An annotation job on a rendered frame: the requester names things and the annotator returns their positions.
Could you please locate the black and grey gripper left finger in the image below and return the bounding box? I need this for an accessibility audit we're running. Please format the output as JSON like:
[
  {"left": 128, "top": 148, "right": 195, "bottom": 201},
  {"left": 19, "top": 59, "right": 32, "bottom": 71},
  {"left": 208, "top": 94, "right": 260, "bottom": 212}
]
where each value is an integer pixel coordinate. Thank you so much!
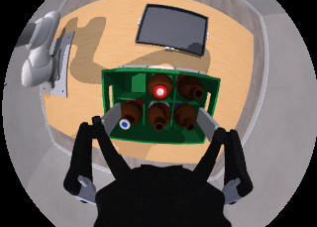
[{"left": 63, "top": 103, "right": 151, "bottom": 205}]

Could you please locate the green bottle crate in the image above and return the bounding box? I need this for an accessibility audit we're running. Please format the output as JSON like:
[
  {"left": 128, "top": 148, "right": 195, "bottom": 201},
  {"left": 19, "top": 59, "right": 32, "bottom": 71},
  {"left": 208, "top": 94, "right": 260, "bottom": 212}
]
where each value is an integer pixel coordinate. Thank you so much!
[{"left": 101, "top": 68, "right": 221, "bottom": 145}]

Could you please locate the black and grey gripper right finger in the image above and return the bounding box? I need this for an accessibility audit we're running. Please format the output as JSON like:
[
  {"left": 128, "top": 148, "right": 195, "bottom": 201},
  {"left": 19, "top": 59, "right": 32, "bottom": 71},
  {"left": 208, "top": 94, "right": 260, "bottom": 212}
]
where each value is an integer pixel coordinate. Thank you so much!
[{"left": 175, "top": 108, "right": 254, "bottom": 205}]

